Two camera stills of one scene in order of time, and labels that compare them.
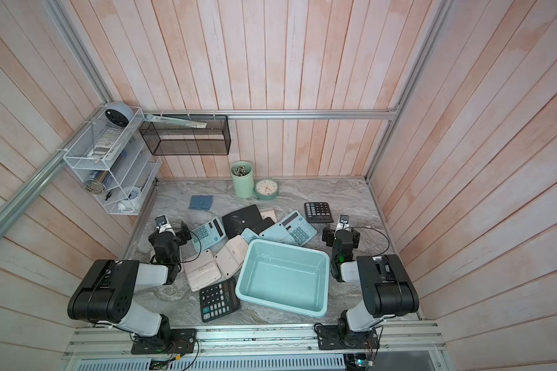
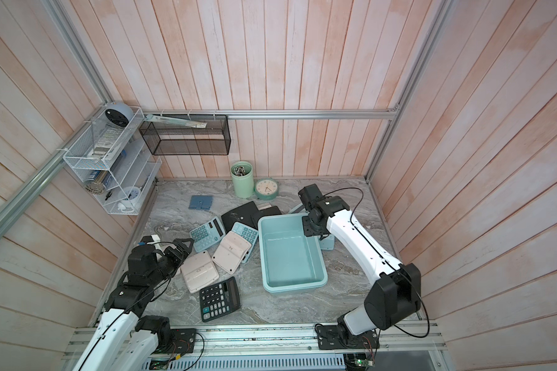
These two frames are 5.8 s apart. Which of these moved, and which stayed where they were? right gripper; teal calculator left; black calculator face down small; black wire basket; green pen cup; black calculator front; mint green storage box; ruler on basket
Moved: right gripper; black calculator face down small; mint green storage box
Stayed: ruler on basket; green pen cup; black calculator front; teal calculator left; black wire basket
